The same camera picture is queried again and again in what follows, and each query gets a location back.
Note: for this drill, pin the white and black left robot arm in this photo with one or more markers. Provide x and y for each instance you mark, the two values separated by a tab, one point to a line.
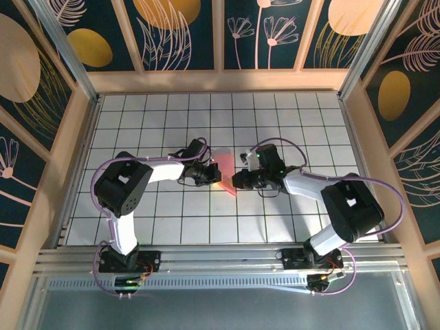
120	185

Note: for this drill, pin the aluminium cross rail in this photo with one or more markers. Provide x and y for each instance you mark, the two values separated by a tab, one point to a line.
220	256

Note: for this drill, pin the aluminium corner post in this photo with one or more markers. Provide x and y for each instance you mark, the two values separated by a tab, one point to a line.
68	51
368	44

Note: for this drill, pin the aluminium side rail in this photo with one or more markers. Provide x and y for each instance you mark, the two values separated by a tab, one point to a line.
77	172
364	172

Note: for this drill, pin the grey metal sheet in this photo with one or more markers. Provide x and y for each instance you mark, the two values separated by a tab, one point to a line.
220	309

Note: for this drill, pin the pink paper sheet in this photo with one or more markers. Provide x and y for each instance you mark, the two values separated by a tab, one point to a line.
227	165

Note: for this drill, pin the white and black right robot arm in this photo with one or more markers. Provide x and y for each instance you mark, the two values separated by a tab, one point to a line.
350	206

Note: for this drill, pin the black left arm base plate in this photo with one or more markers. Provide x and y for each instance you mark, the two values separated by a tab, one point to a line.
151	259

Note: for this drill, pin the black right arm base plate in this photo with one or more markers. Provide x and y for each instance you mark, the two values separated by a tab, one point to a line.
292	259

